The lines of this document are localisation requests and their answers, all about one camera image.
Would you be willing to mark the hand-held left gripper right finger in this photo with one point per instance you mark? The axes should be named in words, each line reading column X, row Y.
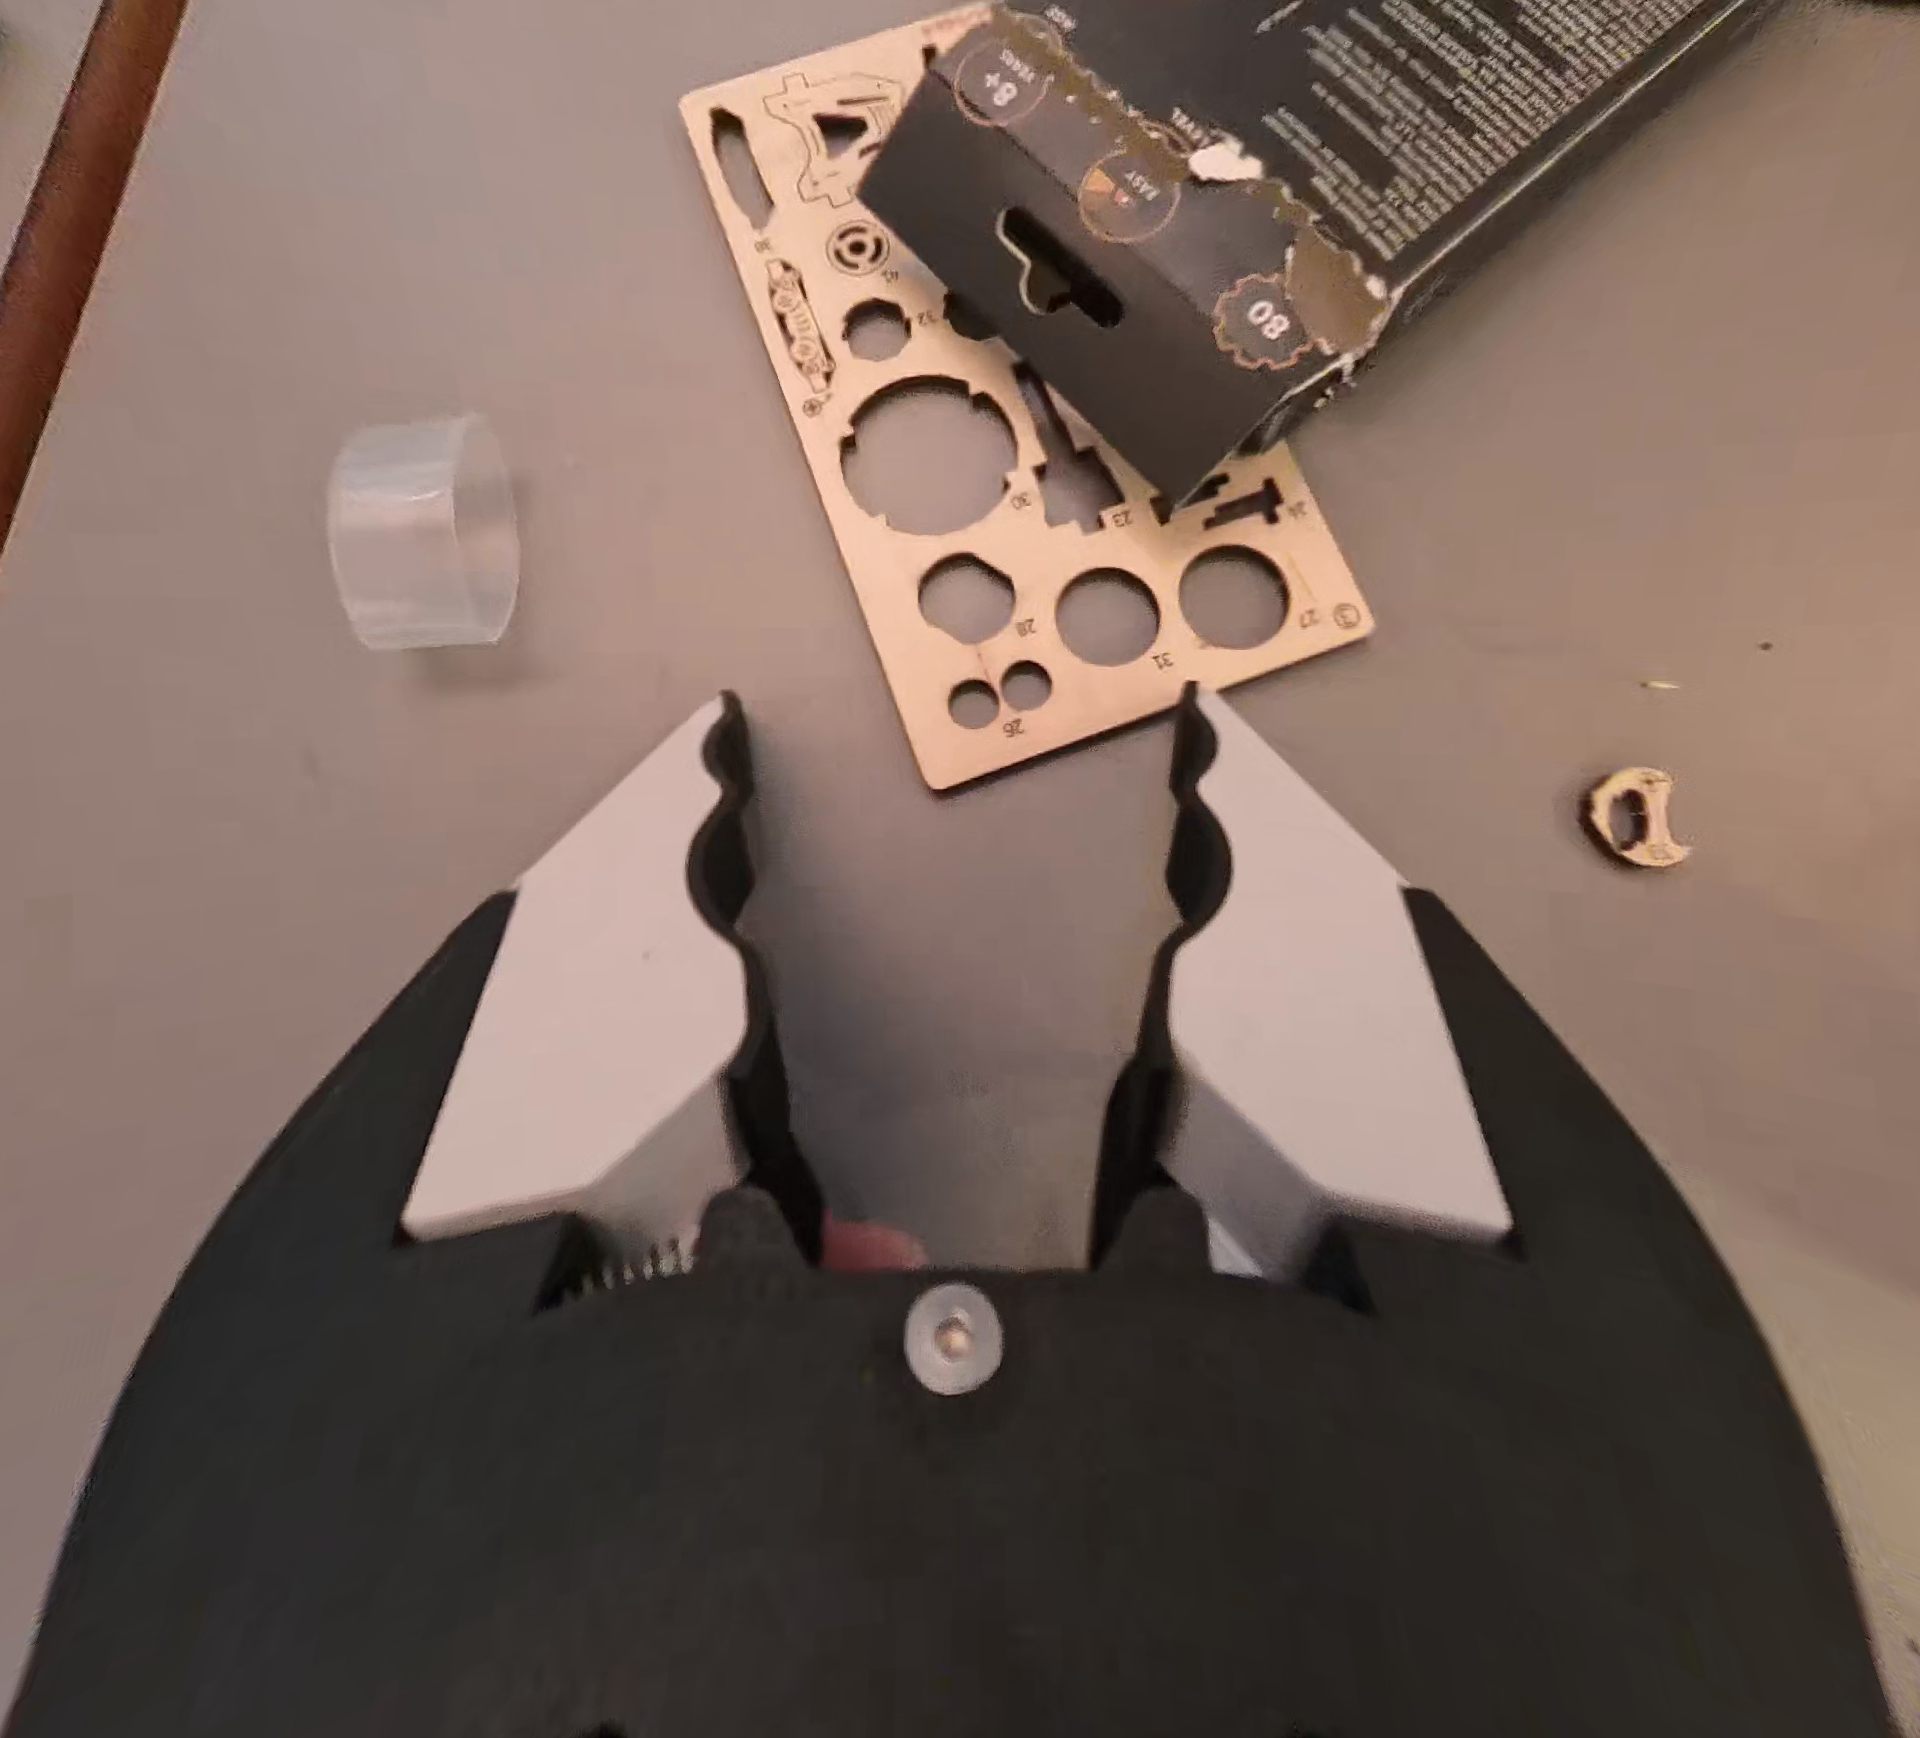
column 1305, row 1002

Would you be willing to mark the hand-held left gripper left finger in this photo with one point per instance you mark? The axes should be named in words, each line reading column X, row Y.
column 601, row 988

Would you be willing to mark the wooden punch-out parts sheet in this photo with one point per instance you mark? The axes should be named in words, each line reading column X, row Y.
column 1034, row 568

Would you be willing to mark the small loose wooden part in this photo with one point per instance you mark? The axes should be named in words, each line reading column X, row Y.
column 1635, row 818

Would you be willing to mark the black printed cardboard box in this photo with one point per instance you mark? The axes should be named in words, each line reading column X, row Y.
column 1351, row 119

